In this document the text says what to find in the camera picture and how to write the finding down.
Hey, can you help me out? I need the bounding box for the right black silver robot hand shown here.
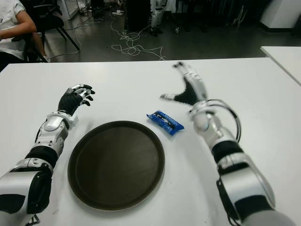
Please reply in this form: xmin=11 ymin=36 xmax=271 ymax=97
xmin=159 ymin=61 xmax=209 ymax=106

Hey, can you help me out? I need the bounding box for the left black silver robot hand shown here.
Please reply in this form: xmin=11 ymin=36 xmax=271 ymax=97
xmin=58 ymin=83 xmax=96 ymax=116

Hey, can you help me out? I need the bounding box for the blue Oreo cookie packet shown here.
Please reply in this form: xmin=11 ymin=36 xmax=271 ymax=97
xmin=146 ymin=109 xmax=185 ymax=136

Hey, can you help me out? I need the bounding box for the round dark brown tray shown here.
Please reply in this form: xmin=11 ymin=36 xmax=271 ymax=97
xmin=67 ymin=120 xmax=166 ymax=211

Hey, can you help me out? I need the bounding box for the black office chair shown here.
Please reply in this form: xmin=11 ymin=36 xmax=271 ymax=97
xmin=11 ymin=0 xmax=80 ymax=63

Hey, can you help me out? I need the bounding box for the silver humanoid robot leg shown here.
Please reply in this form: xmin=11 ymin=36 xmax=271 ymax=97
xmin=150 ymin=0 xmax=166 ymax=36

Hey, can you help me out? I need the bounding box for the folded metal stand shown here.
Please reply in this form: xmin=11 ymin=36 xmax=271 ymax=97
xmin=231 ymin=4 xmax=247 ymax=26

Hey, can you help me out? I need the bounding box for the white board panel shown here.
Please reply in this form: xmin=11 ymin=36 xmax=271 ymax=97
xmin=62 ymin=0 xmax=79 ymax=21

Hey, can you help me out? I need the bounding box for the black floor cabinet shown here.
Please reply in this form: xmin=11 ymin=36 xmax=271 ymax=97
xmin=124 ymin=0 xmax=152 ymax=32

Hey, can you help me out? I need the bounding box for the white side table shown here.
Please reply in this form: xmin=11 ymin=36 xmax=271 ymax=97
xmin=260 ymin=46 xmax=301 ymax=86

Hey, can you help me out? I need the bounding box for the seated person in white shirt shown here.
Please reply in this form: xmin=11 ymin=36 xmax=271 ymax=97
xmin=0 ymin=0 xmax=51 ymax=71

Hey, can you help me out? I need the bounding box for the white cabinet with black base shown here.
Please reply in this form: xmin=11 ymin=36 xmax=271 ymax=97
xmin=260 ymin=0 xmax=301 ymax=31

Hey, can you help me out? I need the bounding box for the tangled white floor cable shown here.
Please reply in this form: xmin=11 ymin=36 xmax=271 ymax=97
xmin=110 ymin=16 xmax=166 ymax=61

